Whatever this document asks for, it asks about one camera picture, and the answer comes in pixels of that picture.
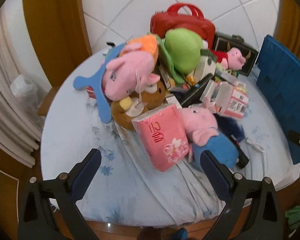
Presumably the blue body pig plush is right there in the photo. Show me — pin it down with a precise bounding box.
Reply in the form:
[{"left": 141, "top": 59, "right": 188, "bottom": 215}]
[{"left": 178, "top": 103, "right": 239, "bottom": 170}]

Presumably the white curtain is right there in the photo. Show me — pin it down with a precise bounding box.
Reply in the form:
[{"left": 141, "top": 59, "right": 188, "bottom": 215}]
[{"left": 0, "top": 13, "right": 42, "bottom": 168}]

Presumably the dark blue fuzzy item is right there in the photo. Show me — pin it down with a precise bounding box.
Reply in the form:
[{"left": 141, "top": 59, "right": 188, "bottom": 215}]
[{"left": 215, "top": 114, "right": 245, "bottom": 142}]

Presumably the blue plastic storage crate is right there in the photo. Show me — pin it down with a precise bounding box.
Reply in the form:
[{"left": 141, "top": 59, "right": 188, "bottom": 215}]
[{"left": 256, "top": 35, "right": 300, "bottom": 164}]

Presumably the pink tissue pack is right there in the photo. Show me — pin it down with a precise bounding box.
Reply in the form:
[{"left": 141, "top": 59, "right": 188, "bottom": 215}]
[{"left": 132, "top": 104, "right": 190, "bottom": 172}]

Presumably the black framed box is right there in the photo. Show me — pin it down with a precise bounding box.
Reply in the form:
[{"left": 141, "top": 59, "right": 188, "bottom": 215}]
[{"left": 212, "top": 32, "right": 258, "bottom": 76}]

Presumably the blue foam boomerang toy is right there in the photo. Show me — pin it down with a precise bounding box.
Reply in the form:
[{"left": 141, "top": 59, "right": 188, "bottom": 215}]
[{"left": 73, "top": 43, "right": 126, "bottom": 124}]

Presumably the large pink pig plush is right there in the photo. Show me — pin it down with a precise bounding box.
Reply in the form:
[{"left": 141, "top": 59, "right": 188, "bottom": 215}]
[{"left": 102, "top": 34, "right": 160, "bottom": 101}]

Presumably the red dress pig plush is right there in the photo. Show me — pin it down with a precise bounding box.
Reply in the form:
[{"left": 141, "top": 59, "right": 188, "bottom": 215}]
[{"left": 211, "top": 47, "right": 250, "bottom": 71}]

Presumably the pink white medicine box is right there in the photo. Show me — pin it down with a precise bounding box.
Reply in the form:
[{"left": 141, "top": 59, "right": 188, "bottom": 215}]
[{"left": 215, "top": 82, "right": 249, "bottom": 120}]

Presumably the red handbag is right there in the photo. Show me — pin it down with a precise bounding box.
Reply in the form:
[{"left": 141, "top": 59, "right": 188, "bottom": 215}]
[{"left": 150, "top": 3, "right": 216, "bottom": 49}]

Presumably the brown bear plush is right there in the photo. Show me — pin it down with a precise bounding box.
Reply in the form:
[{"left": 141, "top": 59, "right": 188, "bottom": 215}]
[{"left": 111, "top": 81, "right": 166, "bottom": 131}]

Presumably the large green plush toy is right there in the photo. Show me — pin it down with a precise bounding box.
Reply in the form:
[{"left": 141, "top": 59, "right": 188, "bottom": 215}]
[{"left": 155, "top": 28, "right": 203, "bottom": 85}]

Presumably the white green carton box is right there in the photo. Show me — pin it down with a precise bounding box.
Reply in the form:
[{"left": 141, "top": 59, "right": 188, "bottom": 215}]
[{"left": 194, "top": 49, "right": 217, "bottom": 82}]

